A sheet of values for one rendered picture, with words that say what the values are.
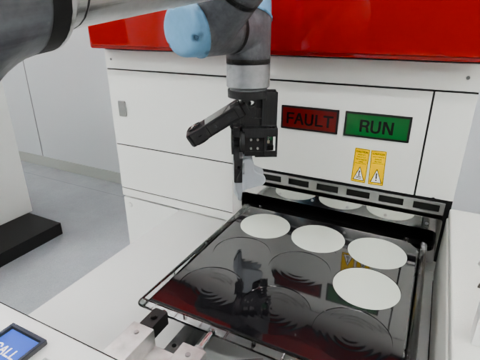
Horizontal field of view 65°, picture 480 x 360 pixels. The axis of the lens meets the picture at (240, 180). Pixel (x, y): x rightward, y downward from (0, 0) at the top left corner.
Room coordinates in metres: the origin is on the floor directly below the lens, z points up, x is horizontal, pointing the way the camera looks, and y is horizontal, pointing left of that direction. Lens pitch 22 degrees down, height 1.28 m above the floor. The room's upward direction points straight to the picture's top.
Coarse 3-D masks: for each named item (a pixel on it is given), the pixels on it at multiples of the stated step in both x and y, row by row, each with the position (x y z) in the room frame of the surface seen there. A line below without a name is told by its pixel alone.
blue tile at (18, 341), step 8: (8, 336) 0.31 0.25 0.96; (16, 336) 0.31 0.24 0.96; (24, 336) 0.31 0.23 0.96; (0, 344) 0.30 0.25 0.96; (8, 344) 0.30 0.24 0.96; (16, 344) 0.30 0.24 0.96; (24, 344) 0.30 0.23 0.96; (32, 344) 0.30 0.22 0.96; (0, 352) 0.29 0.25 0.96; (8, 352) 0.29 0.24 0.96; (16, 352) 0.29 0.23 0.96; (24, 352) 0.29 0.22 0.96
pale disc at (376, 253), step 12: (360, 240) 0.61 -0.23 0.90; (372, 240) 0.61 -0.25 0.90; (384, 240) 0.61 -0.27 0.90; (360, 252) 0.57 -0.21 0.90; (372, 252) 0.57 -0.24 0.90; (384, 252) 0.57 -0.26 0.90; (396, 252) 0.57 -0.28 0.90; (372, 264) 0.54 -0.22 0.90; (384, 264) 0.54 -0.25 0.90; (396, 264) 0.54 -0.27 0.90
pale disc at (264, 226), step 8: (248, 216) 0.71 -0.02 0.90; (256, 216) 0.71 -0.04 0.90; (264, 216) 0.71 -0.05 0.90; (272, 216) 0.71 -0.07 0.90; (248, 224) 0.68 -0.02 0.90; (256, 224) 0.68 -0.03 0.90; (264, 224) 0.68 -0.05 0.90; (272, 224) 0.68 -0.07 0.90; (280, 224) 0.68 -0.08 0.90; (288, 224) 0.68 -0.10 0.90; (248, 232) 0.64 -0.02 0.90; (256, 232) 0.64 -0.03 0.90; (264, 232) 0.64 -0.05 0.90; (272, 232) 0.64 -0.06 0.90; (280, 232) 0.64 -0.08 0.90
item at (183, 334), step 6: (180, 330) 0.44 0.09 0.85; (186, 330) 0.44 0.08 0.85; (192, 330) 0.44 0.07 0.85; (198, 330) 0.45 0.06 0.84; (174, 336) 0.43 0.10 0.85; (180, 336) 0.43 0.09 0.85; (186, 336) 0.43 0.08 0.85; (192, 336) 0.43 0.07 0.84; (198, 336) 0.45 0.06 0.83; (174, 342) 0.42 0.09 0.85; (180, 342) 0.42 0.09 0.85; (186, 342) 0.42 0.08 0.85; (192, 342) 0.43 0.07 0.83; (168, 348) 0.41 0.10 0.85; (174, 348) 0.41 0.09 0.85
